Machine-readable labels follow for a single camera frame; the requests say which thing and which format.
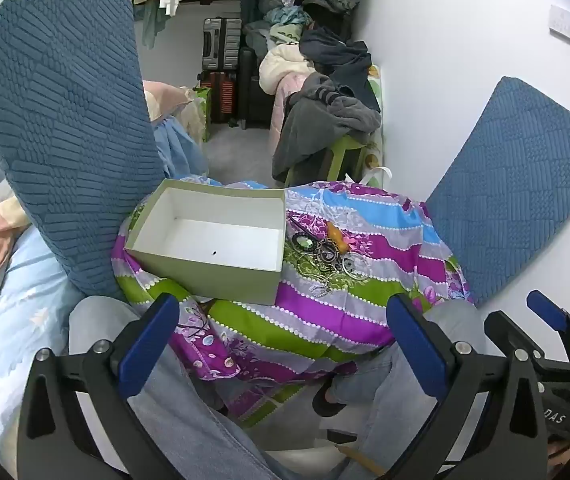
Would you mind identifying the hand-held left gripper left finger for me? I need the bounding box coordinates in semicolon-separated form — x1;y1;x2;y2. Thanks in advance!
16;292;181;480

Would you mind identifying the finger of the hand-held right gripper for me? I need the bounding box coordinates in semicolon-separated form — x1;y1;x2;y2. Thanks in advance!
484;311;556;376
526;290;570;366

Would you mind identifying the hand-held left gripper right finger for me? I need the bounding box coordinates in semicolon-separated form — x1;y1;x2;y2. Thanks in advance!
386;292;548;480

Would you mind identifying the green cardboard box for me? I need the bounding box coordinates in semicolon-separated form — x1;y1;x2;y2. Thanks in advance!
124;178;287;307

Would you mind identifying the pile of bangles and necklaces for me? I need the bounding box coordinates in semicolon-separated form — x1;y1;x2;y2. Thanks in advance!
285;217;373;298

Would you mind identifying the orange gourd ornament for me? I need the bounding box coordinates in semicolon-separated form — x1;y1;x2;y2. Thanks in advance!
325;221;351;255

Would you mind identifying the person's right leg in jeans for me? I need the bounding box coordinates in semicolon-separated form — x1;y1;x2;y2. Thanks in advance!
355;300;490;480

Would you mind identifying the person's leg in jeans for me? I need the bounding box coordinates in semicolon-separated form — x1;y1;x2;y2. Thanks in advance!
355;300;490;480
68;296;286;480

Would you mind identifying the person's left leg in jeans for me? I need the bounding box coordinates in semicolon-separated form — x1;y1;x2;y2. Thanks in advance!
68;296;286;480

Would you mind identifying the black slipper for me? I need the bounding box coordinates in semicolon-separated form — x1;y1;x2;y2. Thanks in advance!
312;377;361;418

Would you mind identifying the colourful striped floral cloth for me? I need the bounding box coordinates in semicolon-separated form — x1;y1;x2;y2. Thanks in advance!
110;180;476;428

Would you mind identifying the blue textured chair back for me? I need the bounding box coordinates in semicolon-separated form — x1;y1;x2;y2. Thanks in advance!
424;76;570;307
0;0;166;303

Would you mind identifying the light blue bed sheet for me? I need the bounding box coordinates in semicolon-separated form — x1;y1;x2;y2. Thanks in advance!
0;225;86;436

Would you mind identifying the blue bed skirt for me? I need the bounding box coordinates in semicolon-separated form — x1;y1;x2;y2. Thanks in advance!
152;115;211;181

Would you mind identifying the green stool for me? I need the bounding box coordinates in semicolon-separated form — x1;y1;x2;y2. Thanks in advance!
285;135;370;188

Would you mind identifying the green shopping bag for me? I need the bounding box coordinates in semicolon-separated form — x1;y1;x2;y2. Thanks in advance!
192;86;212;143

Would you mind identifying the white floral tote bag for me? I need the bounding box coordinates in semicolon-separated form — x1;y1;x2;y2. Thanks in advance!
365;64;385;168

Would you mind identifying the pink and cream pillow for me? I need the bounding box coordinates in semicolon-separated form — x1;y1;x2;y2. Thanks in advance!
142;80;201;123

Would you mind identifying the red suitcase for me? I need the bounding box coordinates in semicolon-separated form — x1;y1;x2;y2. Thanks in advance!
200;71;240;123

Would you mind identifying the black suitcase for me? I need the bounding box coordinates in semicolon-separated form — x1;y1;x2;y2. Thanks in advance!
237;47;276;131

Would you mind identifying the dark navy garment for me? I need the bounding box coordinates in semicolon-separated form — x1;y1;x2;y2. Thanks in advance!
299;27;373;101

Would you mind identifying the cream blanket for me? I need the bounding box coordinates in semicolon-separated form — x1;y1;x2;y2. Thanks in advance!
259;44;316;93

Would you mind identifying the dark grey suitcase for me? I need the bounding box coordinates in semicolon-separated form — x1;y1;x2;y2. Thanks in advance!
201;16;243;72

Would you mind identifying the pile of mixed clothes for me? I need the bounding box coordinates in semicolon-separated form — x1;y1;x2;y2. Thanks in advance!
240;0;366;56

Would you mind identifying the white wall socket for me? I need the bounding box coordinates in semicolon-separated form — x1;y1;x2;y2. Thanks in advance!
549;5;570;41

